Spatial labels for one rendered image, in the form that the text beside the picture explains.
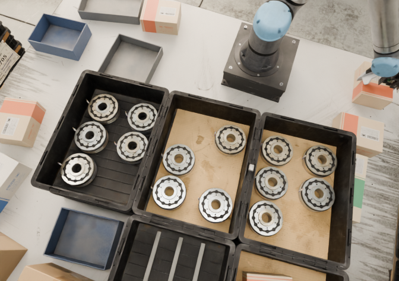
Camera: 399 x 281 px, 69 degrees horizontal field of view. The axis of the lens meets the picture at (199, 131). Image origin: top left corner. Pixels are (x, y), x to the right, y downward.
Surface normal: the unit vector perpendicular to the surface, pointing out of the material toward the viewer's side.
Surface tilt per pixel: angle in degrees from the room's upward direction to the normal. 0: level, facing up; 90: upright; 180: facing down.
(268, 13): 10
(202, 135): 0
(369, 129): 0
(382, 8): 89
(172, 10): 0
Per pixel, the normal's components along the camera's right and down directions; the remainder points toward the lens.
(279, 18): -0.03, -0.22
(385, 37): -0.40, 0.84
